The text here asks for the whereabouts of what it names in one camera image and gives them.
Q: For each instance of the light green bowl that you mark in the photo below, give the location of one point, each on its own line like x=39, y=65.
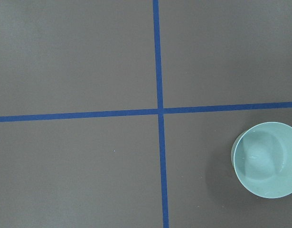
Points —
x=262, y=159

